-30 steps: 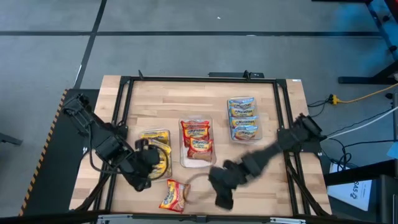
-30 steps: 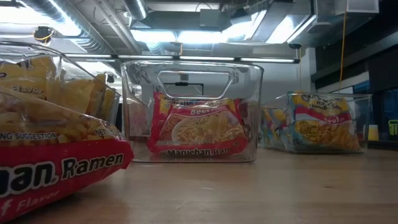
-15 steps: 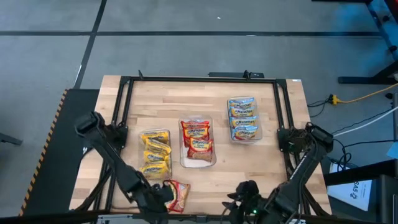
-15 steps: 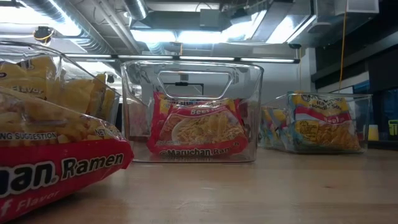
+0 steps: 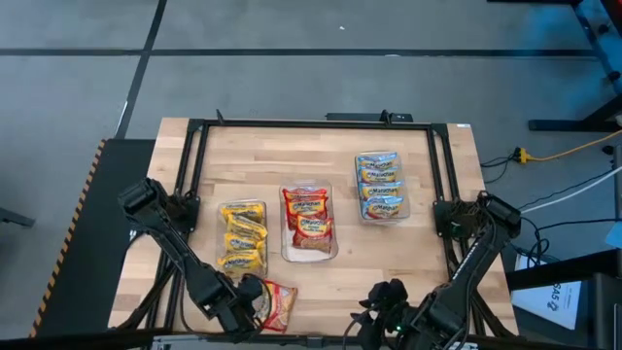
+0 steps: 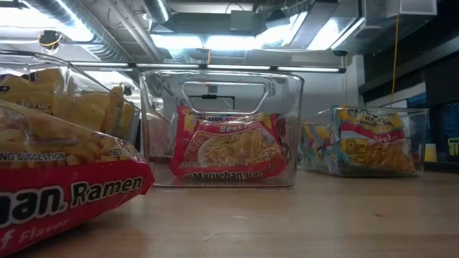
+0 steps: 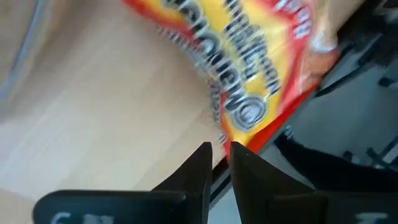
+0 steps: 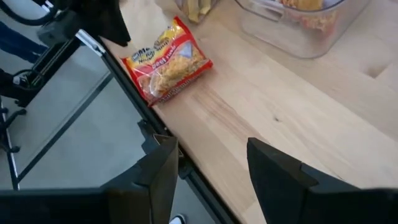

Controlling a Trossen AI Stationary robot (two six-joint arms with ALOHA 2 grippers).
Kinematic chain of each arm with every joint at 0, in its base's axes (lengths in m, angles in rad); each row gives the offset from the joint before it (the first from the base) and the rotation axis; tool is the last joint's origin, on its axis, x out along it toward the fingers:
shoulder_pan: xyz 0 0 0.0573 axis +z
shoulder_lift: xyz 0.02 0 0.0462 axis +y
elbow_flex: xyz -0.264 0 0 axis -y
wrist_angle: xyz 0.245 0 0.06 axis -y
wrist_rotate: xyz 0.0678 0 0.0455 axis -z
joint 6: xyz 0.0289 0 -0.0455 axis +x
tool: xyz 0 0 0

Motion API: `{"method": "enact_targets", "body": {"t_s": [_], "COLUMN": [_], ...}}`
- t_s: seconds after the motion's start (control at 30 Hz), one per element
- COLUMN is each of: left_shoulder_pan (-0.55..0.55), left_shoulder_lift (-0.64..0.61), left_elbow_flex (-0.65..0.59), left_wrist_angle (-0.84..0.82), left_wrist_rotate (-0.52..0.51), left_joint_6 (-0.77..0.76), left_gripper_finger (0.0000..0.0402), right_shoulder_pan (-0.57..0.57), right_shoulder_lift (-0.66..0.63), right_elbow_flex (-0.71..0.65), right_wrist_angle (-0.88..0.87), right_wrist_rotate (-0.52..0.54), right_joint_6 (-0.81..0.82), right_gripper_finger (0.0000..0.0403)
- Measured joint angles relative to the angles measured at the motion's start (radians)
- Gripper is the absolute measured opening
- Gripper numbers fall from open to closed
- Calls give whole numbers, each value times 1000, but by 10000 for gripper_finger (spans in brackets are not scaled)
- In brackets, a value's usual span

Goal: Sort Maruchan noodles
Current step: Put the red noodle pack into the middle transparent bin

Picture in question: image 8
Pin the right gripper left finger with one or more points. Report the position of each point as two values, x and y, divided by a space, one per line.
140 199

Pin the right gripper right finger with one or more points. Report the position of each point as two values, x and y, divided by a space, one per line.
286 193

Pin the red Maruchan noodle pack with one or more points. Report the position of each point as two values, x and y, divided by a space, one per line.
311 15
168 65

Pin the yellow Maruchan noodle pack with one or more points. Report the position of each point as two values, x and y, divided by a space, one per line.
196 12

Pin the person's white shoe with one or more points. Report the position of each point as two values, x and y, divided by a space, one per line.
178 220

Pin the clear plastic bin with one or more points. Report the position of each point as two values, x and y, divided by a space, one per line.
280 37
180 9

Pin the white metal bar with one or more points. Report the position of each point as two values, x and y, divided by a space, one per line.
91 43

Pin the black stand base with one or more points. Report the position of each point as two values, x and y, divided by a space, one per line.
9 87

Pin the person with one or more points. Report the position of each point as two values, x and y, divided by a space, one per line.
18 43

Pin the grey frame bracket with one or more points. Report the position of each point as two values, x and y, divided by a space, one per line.
147 132

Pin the black aluminium table frame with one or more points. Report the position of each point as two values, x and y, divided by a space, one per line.
133 93

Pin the black mount block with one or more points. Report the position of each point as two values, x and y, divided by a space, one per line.
102 18

